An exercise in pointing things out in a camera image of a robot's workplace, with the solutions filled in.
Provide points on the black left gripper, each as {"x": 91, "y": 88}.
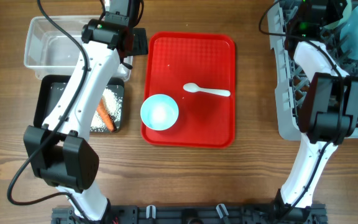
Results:
{"x": 142, "y": 48}

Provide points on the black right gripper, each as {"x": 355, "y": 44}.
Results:
{"x": 337, "y": 9}

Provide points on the green bowl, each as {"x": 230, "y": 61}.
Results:
{"x": 342, "y": 18}

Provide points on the white plastic spoon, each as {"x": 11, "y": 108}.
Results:
{"x": 193, "y": 88}

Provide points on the light blue bowl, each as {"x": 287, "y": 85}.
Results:
{"x": 159, "y": 112}

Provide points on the orange carrot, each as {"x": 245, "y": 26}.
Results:
{"x": 104, "y": 114}

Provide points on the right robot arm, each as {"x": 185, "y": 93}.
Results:
{"x": 329, "y": 110}

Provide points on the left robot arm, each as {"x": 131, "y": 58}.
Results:
{"x": 58, "y": 148}

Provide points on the grey dishwasher rack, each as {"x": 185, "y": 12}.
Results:
{"x": 292, "y": 83}

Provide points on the black waste tray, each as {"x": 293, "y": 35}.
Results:
{"x": 51, "y": 90}

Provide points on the white rice pile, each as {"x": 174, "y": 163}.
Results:
{"x": 113, "y": 100}

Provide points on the clear plastic bin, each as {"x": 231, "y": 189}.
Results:
{"x": 49, "y": 52}

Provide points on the red plastic tray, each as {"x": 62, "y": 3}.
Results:
{"x": 208, "y": 60}

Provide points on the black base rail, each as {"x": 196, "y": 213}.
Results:
{"x": 247, "y": 214}

